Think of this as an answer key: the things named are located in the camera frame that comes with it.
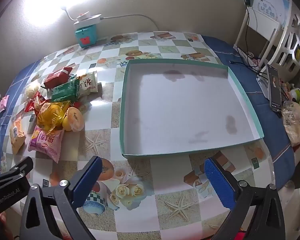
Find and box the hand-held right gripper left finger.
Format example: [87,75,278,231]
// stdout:
[20,156,102,240]

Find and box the pink snack packet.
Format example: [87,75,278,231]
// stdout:
[28,125,65,163]

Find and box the black cable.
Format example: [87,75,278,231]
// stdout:
[229,4,269,79]

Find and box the white snack packet orange print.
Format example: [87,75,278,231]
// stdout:
[76,71,98,97]

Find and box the white lattice frame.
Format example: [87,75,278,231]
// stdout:
[267,12,300,70]

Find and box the blue cloth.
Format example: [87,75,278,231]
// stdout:
[0,35,297,189]

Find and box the checkered printed tablecloth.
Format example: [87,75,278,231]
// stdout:
[9,31,275,240]

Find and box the tan biscuit packet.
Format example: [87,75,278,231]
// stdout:
[10,117,27,155]

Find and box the black smartphone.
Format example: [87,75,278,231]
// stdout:
[267,64,282,112]

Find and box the dark red snack packet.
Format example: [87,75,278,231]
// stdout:
[43,67,73,89]

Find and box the white power strip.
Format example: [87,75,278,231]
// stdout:
[74,12,102,27]

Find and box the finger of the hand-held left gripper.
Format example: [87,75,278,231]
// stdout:
[0,157,33,183]

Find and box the small teal box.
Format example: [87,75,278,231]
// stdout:
[74,22,98,48]

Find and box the round cake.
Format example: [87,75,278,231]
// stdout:
[66,107,85,132]

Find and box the green snack packet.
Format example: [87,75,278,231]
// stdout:
[51,79,80,103]

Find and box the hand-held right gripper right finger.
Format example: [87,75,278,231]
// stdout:
[204,154,285,240]

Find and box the white paper sign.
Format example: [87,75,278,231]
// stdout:
[256,0,290,28]

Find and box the teal cardboard box tray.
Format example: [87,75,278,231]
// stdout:
[119,58,264,158]

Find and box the white metal rack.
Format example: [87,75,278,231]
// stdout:
[234,5,284,63]

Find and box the white desk lamp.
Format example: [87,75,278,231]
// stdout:
[20,0,78,28]

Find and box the green white bottle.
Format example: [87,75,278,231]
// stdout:
[289,88,300,102]

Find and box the yellow snack packet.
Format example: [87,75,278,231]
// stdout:
[36,101,72,132]

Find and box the pink wrapper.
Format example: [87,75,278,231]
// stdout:
[0,95,10,112]

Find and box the clear bag of bread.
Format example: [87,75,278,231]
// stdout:
[281,101,300,147]

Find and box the red cartoon snack packet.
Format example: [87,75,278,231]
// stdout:
[24,92,47,113]

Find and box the white power cable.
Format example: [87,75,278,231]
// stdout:
[101,14,160,31]

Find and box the white phone stand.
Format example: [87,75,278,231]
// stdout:
[256,76,272,98]

